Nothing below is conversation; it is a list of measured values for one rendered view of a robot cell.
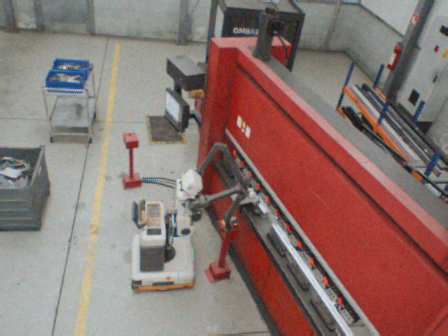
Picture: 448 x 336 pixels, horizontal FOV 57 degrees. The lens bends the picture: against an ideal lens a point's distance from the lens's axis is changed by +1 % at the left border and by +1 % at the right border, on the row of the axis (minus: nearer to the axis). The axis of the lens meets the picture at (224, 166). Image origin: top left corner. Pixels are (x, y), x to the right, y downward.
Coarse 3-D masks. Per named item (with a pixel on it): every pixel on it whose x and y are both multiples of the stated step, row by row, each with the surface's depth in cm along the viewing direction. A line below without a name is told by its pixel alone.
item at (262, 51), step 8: (272, 8) 372; (264, 16) 373; (272, 16) 371; (264, 24) 377; (272, 24) 369; (280, 24) 375; (264, 32) 382; (272, 32) 374; (256, 40) 392; (264, 40) 386; (272, 40) 391; (280, 40) 374; (256, 48) 395; (264, 48) 390; (256, 56) 395; (264, 56) 395
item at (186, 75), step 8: (176, 56) 462; (184, 56) 466; (168, 64) 460; (176, 64) 446; (184, 64) 449; (192, 64) 451; (168, 72) 465; (176, 72) 446; (184, 72) 433; (192, 72) 435; (200, 72) 438; (176, 80) 451; (184, 80) 434; (192, 80) 435; (200, 80) 441; (176, 88) 479; (184, 88) 439; (192, 88) 441; (200, 88) 447
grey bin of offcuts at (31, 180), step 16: (0, 160) 503; (16, 160) 495; (32, 160) 510; (0, 176) 468; (16, 176) 469; (32, 176) 455; (48, 176) 526; (0, 192) 439; (16, 192) 443; (32, 192) 451; (48, 192) 520; (0, 208) 453; (16, 208) 456; (32, 208) 460; (0, 224) 467; (16, 224) 470; (32, 224) 473
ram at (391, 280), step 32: (256, 96) 395; (256, 128) 404; (288, 128) 351; (256, 160) 414; (288, 160) 358; (320, 160) 315; (288, 192) 366; (320, 192) 321; (352, 192) 287; (320, 224) 328; (352, 224) 292; (384, 224) 263; (352, 256) 297; (384, 256) 267; (416, 256) 244; (352, 288) 302; (384, 288) 271; (416, 288) 246; (384, 320) 276; (416, 320) 250
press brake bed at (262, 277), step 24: (216, 192) 502; (216, 216) 529; (240, 216) 445; (240, 240) 454; (240, 264) 478; (264, 264) 407; (264, 288) 416; (288, 288) 369; (264, 312) 431; (288, 312) 376
